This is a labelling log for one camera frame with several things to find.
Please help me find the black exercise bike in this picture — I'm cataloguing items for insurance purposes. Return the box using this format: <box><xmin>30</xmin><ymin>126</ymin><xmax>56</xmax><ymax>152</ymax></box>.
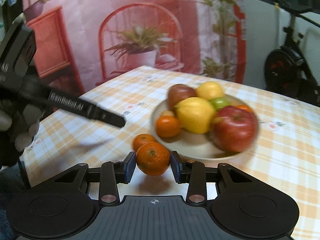
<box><xmin>264</xmin><ymin>0</ymin><xmax>320</xmax><ymax>103</ymax></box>

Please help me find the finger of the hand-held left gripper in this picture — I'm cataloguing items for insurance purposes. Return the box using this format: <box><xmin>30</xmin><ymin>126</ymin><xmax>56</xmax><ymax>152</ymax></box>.
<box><xmin>22</xmin><ymin>77</ymin><xmax>126</xmax><ymax>128</ymax></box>

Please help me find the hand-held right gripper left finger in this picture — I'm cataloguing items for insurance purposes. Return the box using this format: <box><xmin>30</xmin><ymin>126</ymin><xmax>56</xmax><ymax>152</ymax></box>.
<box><xmin>54</xmin><ymin>152</ymin><xmax>137</xmax><ymax>203</ymax></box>

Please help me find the printed pink backdrop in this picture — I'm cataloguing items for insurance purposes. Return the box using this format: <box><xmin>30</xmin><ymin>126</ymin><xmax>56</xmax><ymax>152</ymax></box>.
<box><xmin>21</xmin><ymin>0</ymin><xmax>247</xmax><ymax>93</ymax></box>

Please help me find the metal stand pole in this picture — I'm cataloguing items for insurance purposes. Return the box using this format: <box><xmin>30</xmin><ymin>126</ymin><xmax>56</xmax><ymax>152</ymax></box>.
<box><xmin>274</xmin><ymin>2</ymin><xmax>280</xmax><ymax>50</ymax></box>

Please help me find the green apple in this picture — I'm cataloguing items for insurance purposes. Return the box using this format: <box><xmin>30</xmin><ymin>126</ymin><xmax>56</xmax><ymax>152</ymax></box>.
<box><xmin>209</xmin><ymin>97</ymin><xmax>232</xmax><ymax>112</ymax></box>

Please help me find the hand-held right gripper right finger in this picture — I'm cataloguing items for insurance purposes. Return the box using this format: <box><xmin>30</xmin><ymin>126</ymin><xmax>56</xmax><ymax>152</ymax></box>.
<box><xmin>171</xmin><ymin>151</ymin><xmax>253</xmax><ymax>202</ymax></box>

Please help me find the small yellow lemon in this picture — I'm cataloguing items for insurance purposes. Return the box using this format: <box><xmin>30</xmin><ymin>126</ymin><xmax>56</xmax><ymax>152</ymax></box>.
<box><xmin>196</xmin><ymin>81</ymin><xmax>224</xmax><ymax>101</ymax></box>

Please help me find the person's left hand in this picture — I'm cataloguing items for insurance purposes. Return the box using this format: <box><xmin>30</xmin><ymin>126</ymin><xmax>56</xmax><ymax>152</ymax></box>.
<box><xmin>0</xmin><ymin>99</ymin><xmax>42</xmax><ymax>170</ymax></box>

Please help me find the dull red apple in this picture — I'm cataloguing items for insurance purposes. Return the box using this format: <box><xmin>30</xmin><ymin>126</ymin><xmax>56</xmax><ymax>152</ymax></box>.
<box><xmin>167</xmin><ymin>84</ymin><xmax>198</xmax><ymax>112</ymax></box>

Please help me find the large yellow lemon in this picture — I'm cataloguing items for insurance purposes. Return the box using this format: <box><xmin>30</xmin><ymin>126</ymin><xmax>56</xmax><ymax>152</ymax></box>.
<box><xmin>174</xmin><ymin>97</ymin><xmax>217</xmax><ymax>134</ymax></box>

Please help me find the beige oval plate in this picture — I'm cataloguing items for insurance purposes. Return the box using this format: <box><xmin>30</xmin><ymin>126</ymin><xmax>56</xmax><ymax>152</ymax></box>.
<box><xmin>150</xmin><ymin>94</ymin><xmax>260</xmax><ymax>160</ymax></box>

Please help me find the bright red apple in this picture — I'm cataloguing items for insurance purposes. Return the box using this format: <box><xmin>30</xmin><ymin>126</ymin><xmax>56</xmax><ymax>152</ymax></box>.
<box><xmin>211</xmin><ymin>105</ymin><xmax>258</xmax><ymax>153</ymax></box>

